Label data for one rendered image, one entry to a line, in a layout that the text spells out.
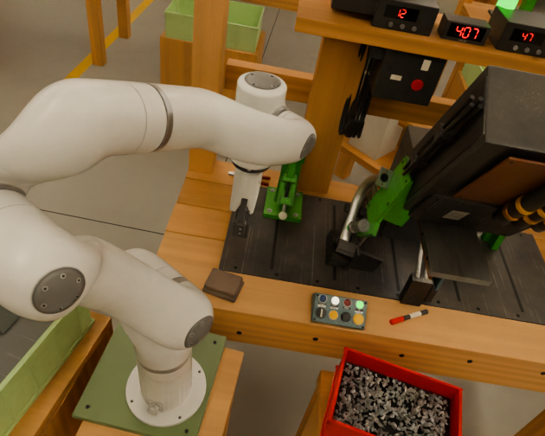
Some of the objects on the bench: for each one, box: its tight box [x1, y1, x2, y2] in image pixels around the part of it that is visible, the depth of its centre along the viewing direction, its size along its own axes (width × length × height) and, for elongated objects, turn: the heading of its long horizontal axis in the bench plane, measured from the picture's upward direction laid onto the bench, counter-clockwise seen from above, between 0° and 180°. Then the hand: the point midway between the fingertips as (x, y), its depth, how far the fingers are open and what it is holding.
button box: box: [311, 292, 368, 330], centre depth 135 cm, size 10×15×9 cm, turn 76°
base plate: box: [218, 187, 545, 329], centre depth 159 cm, size 42×110×2 cm, turn 76°
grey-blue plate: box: [424, 277, 445, 303], centre depth 142 cm, size 10×2×14 cm, turn 166°
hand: (242, 217), depth 100 cm, fingers open, 8 cm apart
